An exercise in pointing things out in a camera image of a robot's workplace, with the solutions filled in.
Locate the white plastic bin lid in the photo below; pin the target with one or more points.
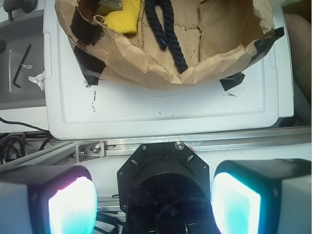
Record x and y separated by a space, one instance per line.
111 109

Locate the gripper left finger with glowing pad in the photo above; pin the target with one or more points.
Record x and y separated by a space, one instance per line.
47 200

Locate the crumpled white paper scrap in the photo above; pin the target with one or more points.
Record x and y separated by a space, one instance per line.
39 80

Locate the grey metal bracket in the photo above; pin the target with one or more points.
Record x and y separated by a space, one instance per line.
104 7

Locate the aluminium extrusion rail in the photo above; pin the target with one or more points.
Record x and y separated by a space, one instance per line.
63 152

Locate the yellow cloth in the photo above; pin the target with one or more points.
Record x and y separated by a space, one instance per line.
124 21

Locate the black octagonal mount plate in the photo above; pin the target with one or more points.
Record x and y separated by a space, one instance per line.
165 193

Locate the metal corner bracket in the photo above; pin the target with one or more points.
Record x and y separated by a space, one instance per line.
89 151

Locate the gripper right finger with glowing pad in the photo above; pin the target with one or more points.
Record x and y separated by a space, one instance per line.
271 196

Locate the grey plastic tray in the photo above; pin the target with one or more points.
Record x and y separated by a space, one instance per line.
21 56

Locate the brown paper bag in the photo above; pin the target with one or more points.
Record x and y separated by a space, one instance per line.
178 43

